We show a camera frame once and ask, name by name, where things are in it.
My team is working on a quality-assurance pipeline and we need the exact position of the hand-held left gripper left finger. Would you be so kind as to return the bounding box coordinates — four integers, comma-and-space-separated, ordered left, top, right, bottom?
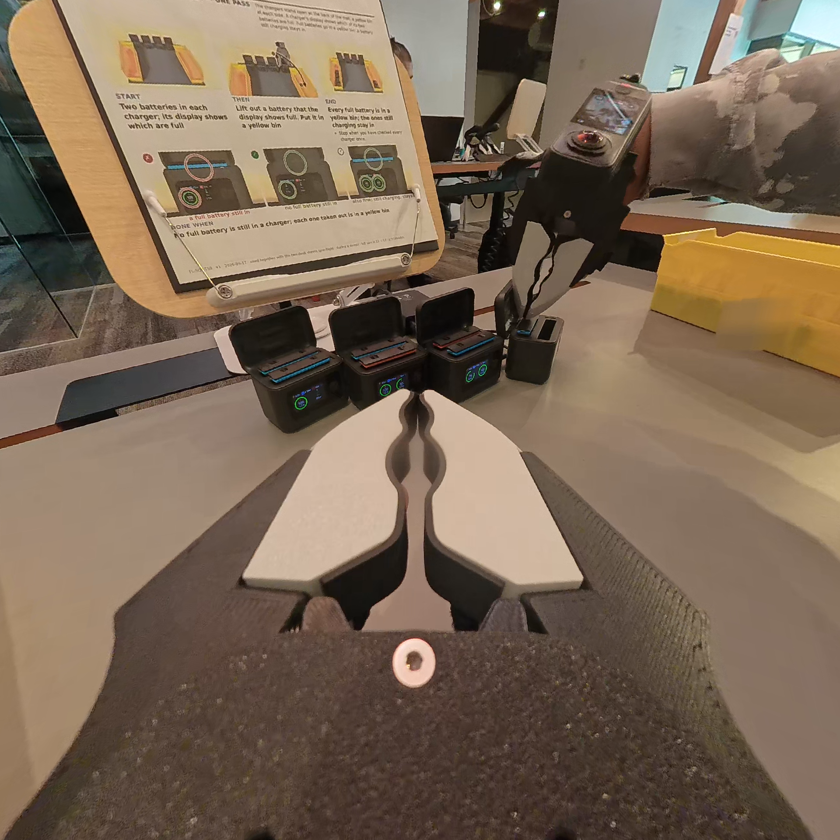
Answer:
241, 390, 419, 631

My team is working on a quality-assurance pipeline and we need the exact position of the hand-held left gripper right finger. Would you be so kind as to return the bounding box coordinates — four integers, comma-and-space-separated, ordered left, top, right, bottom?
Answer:
420, 390, 586, 631

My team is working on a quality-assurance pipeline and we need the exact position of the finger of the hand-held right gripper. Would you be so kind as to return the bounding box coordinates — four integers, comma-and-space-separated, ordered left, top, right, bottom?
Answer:
527, 233, 595, 318
511, 220, 553, 317

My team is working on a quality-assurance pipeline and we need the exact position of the black battery charging case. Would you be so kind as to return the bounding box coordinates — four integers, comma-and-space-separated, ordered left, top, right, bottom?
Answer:
492, 281, 567, 386
227, 304, 350, 435
415, 287, 508, 404
327, 295, 432, 413

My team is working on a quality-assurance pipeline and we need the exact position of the person's right forearm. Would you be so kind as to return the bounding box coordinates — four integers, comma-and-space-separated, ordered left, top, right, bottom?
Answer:
646, 47, 840, 217

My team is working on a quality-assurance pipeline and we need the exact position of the white document stand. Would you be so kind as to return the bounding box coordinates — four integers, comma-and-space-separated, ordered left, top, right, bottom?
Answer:
507, 77, 550, 160

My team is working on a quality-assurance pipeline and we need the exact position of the wood-topped standing desk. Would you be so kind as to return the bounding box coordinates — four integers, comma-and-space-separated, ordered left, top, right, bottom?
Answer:
430, 154, 549, 232

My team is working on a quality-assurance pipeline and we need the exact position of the black computer monitor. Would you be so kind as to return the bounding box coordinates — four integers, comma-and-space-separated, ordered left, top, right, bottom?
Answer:
420, 115, 465, 163

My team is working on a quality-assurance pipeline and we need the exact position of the yellow plastic bin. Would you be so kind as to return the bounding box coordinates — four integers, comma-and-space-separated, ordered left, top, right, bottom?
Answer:
650, 227, 840, 380

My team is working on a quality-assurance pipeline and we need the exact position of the dark flat pad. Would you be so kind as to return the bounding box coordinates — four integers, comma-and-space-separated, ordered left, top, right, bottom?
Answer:
54, 346, 253, 427

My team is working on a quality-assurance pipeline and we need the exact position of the printed instruction sheet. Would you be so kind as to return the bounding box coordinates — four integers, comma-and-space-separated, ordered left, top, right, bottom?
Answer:
51, 0, 442, 294

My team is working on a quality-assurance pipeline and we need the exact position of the instruction sheet on wooden stand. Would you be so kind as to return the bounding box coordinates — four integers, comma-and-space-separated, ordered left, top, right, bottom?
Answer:
8, 0, 448, 376

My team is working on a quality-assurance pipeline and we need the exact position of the wooden post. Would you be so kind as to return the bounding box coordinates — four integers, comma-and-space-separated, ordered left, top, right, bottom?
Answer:
696, 0, 731, 80

